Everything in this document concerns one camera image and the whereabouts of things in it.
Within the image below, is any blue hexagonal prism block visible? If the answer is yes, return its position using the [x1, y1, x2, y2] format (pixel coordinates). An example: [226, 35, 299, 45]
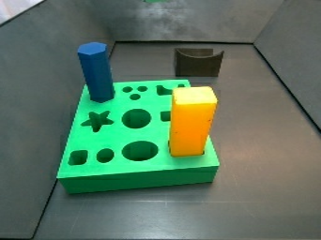
[77, 42, 115, 103]

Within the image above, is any green shape sorter board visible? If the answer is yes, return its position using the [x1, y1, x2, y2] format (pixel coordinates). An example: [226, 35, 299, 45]
[57, 80, 219, 194]

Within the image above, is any black curved fixture cradle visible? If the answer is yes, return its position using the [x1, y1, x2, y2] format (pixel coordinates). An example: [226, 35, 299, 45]
[173, 48, 224, 77]

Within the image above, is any yellow rectangular block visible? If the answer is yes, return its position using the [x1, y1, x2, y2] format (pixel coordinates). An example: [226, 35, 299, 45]
[169, 86, 217, 157]

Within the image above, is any green arch block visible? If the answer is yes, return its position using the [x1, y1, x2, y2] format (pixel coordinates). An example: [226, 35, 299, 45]
[143, 0, 169, 3]

